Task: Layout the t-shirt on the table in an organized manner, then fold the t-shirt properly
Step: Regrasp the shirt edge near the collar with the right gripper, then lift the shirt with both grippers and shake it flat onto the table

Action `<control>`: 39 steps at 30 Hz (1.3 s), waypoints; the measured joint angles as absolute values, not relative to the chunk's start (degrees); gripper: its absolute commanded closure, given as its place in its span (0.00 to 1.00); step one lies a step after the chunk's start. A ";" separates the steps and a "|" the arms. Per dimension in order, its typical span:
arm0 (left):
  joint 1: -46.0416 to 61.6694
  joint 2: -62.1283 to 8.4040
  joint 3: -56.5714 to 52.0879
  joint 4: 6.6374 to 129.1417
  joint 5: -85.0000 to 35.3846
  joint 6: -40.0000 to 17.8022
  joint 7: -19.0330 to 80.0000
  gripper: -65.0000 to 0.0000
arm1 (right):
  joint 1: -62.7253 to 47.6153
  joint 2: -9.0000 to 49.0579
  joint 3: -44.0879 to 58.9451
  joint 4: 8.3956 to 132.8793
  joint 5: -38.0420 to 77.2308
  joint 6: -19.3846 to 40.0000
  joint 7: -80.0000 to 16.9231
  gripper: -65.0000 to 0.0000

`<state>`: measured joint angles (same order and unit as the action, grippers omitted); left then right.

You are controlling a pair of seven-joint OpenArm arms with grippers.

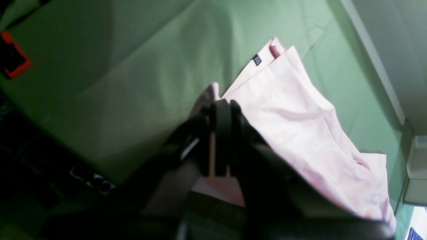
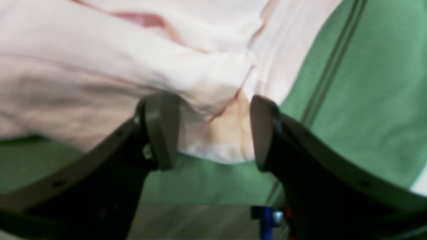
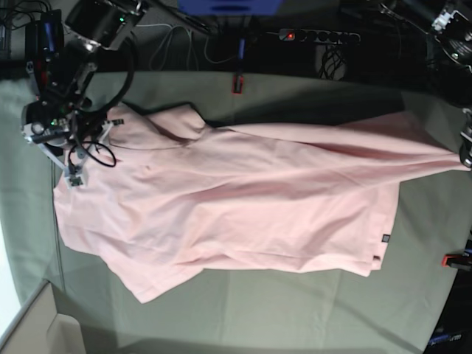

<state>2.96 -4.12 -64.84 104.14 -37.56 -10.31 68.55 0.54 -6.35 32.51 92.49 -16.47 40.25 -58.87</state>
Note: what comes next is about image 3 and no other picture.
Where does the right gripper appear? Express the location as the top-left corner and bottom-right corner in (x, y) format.
(37, 119), (124, 177)

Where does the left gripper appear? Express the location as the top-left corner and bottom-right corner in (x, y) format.
(459, 108), (472, 168)

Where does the pink t-shirt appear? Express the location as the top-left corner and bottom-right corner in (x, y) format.
(54, 105), (462, 303)

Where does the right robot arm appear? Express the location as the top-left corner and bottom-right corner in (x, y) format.
(21, 1), (150, 187)

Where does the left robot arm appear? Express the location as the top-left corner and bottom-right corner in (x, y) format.
(379, 1), (471, 168)

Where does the red black side clamp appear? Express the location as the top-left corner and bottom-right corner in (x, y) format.
(442, 249), (472, 272)

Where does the red black table clamp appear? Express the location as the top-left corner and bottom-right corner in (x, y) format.
(232, 73), (244, 94)

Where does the cardboard box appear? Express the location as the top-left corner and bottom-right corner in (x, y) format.
(1, 280), (86, 354)

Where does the blue box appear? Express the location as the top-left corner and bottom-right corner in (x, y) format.
(178, 0), (282, 15)

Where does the white power strip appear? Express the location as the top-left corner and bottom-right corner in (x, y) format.
(278, 28), (361, 46)

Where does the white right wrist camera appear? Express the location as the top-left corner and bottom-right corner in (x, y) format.
(64, 169), (88, 189)

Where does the white cable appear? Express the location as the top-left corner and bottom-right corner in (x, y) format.
(139, 21), (240, 71)

